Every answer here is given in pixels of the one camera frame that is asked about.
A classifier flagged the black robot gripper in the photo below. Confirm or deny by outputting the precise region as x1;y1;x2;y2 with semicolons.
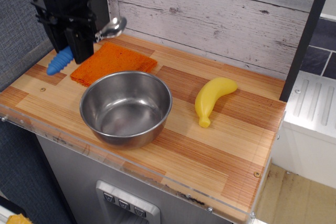
32;0;110;64

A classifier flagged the blue handled metal spoon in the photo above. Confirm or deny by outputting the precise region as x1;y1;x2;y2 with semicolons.
47;17;127;76

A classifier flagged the stainless steel bowl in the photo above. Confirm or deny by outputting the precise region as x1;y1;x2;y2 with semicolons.
79;71;173;150

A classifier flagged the orange cloth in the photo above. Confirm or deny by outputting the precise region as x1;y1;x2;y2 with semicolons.
70;42;158;87

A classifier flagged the yellow toy banana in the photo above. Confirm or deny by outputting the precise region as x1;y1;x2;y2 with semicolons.
194;77;238;128

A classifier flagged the grey toy fridge cabinet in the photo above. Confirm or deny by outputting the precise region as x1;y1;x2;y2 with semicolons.
37;136;228;223

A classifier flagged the yellow object bottom corner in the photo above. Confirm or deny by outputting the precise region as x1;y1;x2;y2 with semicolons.
6;214;33;224

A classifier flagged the white toy sink unit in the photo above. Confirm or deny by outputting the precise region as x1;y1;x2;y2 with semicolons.
271;71;335;188

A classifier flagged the black vertical post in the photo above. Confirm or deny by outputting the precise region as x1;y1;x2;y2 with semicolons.
279;0;326;102

